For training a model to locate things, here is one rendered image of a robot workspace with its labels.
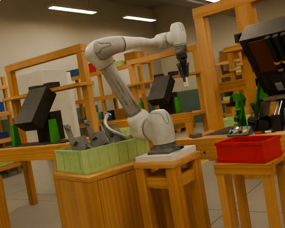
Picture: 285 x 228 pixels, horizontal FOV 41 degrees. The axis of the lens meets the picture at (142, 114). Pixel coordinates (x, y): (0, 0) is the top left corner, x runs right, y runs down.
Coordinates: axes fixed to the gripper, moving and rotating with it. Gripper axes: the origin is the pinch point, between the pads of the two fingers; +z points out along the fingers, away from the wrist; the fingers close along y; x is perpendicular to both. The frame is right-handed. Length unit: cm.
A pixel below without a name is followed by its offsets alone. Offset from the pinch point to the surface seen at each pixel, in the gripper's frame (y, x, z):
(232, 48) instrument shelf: -53, 12, -21
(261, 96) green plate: -29, 40, 18
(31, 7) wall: -384, -700, -276
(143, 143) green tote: 2, -45, 41
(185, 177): 32, 10, 59
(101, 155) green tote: 41, -52, 42
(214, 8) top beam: -65, -4, -57
